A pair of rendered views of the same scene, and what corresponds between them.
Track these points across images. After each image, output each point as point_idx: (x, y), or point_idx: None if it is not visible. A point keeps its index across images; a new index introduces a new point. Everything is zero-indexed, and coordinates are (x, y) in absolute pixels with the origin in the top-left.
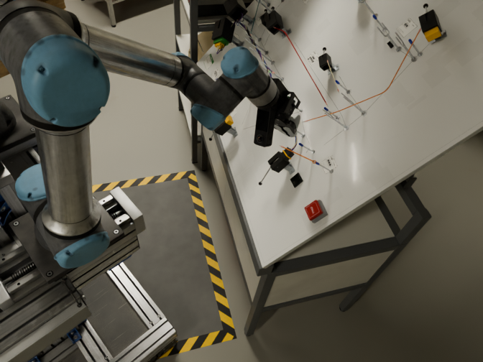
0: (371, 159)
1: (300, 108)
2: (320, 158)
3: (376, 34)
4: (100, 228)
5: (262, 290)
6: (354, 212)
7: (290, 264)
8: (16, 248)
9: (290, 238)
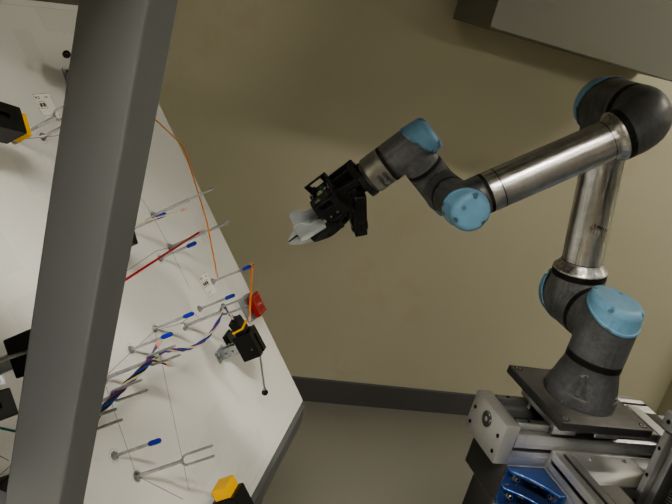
0: (194, 222)
1: (151, 329)
2: (203, 297)
3: (46, 151)
4: (550, 275)
5: None
6: None
7: None
8: (637, 462)
9: (273, 354)
